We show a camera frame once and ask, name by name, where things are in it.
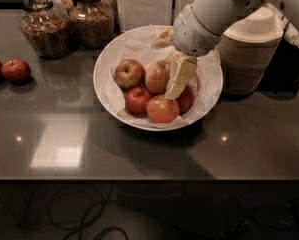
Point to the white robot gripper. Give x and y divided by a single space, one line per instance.
193 33

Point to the yellow-red apple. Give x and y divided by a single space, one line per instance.
161 110
177 56
129 73
157 77

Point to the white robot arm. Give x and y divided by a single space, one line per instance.
218 15

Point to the red apple right in bowl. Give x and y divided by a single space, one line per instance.
186 100

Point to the red apple front left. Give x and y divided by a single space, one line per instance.
137 99

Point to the paper bowl stack front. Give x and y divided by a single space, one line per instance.
246 50

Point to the white ceramic bowl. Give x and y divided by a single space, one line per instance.
104 67

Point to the red apple on table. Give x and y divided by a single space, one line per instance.
16 71

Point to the white paper liner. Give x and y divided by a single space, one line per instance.
135 47

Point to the white sign card left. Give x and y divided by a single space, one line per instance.
137 13

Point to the glass granola jar centre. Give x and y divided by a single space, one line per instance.
93 22

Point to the glass granola jar front left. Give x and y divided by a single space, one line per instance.
47 32

